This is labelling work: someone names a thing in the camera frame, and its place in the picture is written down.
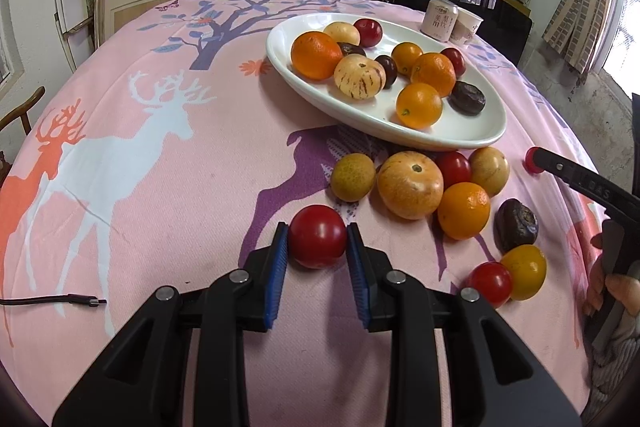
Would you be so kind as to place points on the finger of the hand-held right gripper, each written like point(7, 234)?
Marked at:
point(580, 179)

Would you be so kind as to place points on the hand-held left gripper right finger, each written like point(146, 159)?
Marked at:
point(359, 277)

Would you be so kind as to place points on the small orange tomato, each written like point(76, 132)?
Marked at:
point(406, 57)

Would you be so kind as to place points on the white oval plate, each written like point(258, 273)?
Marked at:
point(470, 127)

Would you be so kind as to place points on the wooden chair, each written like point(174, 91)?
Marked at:
point(20, 112)

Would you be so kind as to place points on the person's right hand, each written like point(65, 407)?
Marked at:
point(622, 289)

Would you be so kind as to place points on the pale pink drink can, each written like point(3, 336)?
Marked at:
point(437, 19)

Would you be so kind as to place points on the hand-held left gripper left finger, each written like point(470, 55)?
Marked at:
point(275, 277)

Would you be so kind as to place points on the pink deer-print tablecloth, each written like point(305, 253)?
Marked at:
point(150, 207)

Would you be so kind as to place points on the smooth orange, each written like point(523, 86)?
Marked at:
point(420, 106)
point(464, 211)

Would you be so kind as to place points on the yellow tomato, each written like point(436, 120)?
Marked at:
point(524, 272)

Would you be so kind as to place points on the beige checked curtain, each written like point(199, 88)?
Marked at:
point(585, 7)

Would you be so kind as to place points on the dark red tomato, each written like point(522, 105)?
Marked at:
point(368, 32)

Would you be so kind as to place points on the white paper cup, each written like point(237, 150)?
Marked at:
point(467, 28)

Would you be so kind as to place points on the beige framed panel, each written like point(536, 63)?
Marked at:
point(145, 2)

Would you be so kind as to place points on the small dark purple plum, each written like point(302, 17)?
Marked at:
point(386, 71)

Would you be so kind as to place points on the person's right forearm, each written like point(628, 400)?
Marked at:
point(620, 352)

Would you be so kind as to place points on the brown-green longan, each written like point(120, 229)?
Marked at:
point(353, 177)

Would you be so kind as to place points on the large rough-skinned tangerine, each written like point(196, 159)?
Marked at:
point(433, 74)

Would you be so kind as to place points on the pale yellow round fruit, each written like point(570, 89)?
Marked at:
point(490, 171)
point(341, 33)

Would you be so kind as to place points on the small red tomato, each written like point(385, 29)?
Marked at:
point(531, 161)

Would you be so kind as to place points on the purple-striped pepino melon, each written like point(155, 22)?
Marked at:
point(359, 77)

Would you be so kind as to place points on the window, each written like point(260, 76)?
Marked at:
point(625, 37)

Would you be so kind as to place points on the large striped yellow-orange melon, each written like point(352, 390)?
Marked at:
point(410, 185)

